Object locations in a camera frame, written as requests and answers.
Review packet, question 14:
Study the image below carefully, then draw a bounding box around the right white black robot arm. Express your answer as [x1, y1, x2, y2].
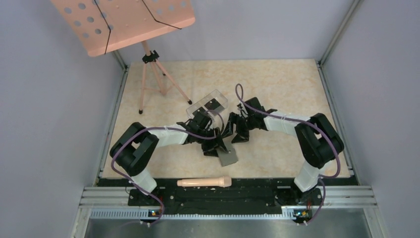
[222, 97, 344, 204]

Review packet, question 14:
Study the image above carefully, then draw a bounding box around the pink perforated music stand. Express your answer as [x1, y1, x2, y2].
[52, 0, 196, 114]

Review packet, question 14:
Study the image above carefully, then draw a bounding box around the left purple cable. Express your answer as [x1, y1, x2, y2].
[110, 112, 225, 227]

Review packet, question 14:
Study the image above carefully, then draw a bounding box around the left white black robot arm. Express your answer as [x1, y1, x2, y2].
[109, 113, 233, 205]

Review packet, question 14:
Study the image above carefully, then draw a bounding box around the black cord on stand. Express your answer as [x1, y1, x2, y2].
[93, 0, 182, 55]

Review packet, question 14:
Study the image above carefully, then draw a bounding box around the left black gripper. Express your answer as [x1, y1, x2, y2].
[196, 127, 228, 157]

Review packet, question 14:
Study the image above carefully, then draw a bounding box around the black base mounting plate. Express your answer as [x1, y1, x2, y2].
[98, 177, 358, 216]

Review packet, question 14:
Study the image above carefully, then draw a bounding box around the aluminium front rail frame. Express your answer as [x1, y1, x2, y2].
[71, 183, 388, 238]

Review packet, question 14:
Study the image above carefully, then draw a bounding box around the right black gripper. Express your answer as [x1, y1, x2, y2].
[221, 112, 256, 144]

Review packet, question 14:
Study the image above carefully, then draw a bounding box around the grey leather card holder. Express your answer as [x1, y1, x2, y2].
[216, 141, 238, 167]

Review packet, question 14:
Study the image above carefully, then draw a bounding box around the pink toy microphone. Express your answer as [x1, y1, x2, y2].
[177, 176, 232, 187]

